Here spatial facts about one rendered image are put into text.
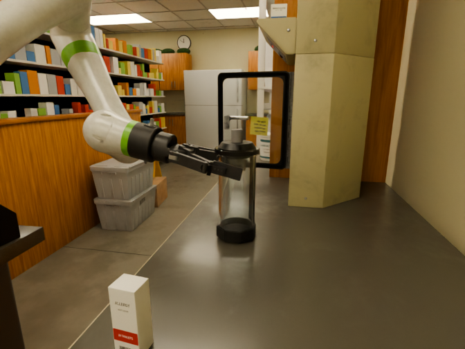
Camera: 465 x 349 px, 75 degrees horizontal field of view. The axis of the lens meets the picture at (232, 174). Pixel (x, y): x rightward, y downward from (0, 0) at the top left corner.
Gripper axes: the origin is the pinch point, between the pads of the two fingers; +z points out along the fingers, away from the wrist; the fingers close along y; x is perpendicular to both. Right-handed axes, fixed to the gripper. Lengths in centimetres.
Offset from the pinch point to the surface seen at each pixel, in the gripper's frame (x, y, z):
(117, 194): 107, 181, -127
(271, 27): -36.6, 25.4, -2.3
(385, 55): -42, 62, 39
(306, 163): -0.4, 25.1, 18.7
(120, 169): 80, 178, -125
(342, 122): -15.3, 29.8, 26.2
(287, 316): 14.6, -27.6, 17.5
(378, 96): -27, 62, 42
